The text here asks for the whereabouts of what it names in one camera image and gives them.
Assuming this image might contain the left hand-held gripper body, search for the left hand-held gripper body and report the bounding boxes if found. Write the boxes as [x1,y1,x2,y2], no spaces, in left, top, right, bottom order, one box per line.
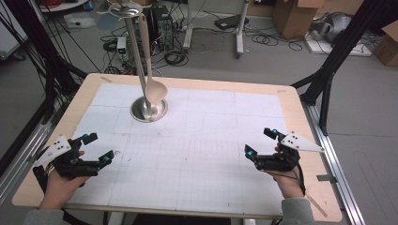
[33,134,101,181]

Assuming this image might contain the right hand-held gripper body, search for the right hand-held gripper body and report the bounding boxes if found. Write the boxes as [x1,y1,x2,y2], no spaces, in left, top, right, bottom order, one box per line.
[255,130,326,173]

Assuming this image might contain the metal utensil stand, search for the metal utensil stand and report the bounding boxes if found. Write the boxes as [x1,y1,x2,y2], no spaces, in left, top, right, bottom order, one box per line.
[97,0,169,124]

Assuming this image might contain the wooden ladle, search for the wooden ladle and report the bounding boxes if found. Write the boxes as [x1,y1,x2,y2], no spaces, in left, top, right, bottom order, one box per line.
[138,12,169,104]

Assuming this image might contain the person's left hand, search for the person's left hand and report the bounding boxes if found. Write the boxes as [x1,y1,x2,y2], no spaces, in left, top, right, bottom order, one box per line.
[38,150,92,210]

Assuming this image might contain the person's right hand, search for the person's right hand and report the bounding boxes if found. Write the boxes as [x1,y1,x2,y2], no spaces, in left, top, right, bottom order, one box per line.
[271,146,305,201]

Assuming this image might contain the white grid mat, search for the white grid mat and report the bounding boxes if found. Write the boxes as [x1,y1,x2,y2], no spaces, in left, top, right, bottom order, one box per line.
[66,82,294,218]

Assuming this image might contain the thin wooden stick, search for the thin wooden stick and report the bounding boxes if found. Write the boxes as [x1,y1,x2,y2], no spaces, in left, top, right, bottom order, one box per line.
[304,192,329,218]

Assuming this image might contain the small grey power supply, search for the small grey power supply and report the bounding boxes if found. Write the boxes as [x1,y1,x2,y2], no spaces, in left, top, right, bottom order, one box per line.
[115,36,130,62]

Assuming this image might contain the white floor board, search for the white floor board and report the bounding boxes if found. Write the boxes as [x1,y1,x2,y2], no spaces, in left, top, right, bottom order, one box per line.
[304,33,374,57]

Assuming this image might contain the large cardboard box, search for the large cardboard box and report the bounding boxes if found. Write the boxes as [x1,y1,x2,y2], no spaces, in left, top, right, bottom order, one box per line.
[271,0,326,40]

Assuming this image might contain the white plastic bag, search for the white plastic bag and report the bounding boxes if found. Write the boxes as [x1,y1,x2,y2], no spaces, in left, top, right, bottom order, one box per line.
[63,11,97,30]

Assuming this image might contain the flat black box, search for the flat black box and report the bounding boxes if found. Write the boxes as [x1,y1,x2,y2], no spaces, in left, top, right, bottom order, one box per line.
[213,13,251,31]

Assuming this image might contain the grey bag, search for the grey bag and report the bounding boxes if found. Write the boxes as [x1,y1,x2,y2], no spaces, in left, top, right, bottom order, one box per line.
[309,11,354,43]

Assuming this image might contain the small cardboard box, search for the small cardboard box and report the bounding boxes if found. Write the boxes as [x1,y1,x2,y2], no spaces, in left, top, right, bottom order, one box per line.
[371,20,398,68]

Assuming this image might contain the black computer tower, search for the black computer tower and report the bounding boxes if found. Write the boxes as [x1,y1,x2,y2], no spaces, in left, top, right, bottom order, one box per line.
[132,5,175,58]

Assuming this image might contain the round white table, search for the round white table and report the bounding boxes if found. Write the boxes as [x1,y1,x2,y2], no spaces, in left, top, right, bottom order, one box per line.
[37,0,91,14]

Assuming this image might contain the aluminium rail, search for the aluminium rail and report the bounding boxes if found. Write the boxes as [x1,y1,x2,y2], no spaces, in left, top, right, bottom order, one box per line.
[0,121,54,204]
[300,98,366,225]

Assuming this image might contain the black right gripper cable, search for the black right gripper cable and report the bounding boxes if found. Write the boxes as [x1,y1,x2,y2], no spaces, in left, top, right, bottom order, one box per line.
[265,161,307,197]

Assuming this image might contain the black cable under table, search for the black cable under table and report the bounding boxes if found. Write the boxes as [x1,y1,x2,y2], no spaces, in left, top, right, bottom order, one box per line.
[60,208,92,225]

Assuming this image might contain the black frame with cables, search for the black frame with cables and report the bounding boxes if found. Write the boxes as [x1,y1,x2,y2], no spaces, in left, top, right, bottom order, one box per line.
[0,0,89,127]

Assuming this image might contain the loose black floor cables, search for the loose black floor cables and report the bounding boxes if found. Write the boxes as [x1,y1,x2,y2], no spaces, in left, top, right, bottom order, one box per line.
[250,29,304,53]

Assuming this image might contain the white metal stand frame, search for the white metal stand frame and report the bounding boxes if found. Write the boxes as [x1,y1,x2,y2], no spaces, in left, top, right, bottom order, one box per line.
[182,0,252,59]

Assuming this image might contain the black metal frame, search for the black metal frame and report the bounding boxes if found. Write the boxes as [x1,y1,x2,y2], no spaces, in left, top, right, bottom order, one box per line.
[290,0,398,137]

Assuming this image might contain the coiled black cable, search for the coiled black cable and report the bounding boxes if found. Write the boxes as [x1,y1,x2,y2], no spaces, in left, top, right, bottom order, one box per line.
[163,51,190,68]

